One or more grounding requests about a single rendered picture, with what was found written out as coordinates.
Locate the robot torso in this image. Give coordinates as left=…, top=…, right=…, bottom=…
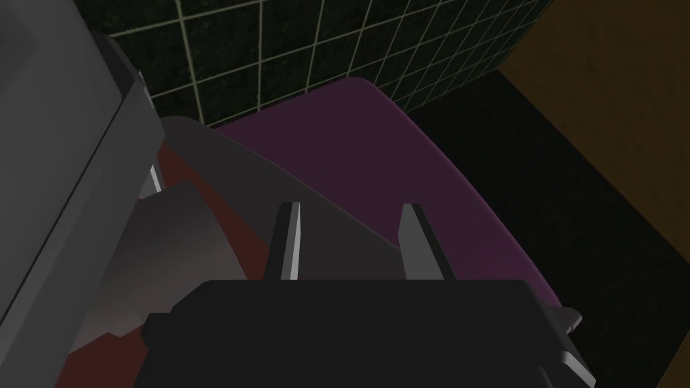
left=0, top=0, right=406, bottom=388

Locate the purple rounded mat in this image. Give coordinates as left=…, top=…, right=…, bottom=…
left=215, top=76, right=563, bottom=309

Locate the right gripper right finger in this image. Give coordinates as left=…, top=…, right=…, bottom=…
left=397, top=203, right=457, bottom=282

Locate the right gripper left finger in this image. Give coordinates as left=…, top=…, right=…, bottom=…
left=262, top=201, right=303, bottom=282

